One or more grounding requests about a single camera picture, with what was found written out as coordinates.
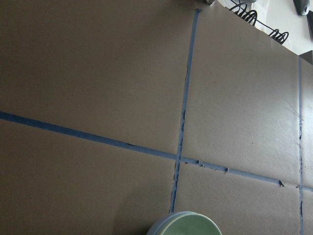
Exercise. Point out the blue bowl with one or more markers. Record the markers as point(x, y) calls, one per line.
point(161, 224)

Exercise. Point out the green bowl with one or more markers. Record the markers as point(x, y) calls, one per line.
point(191, 223)

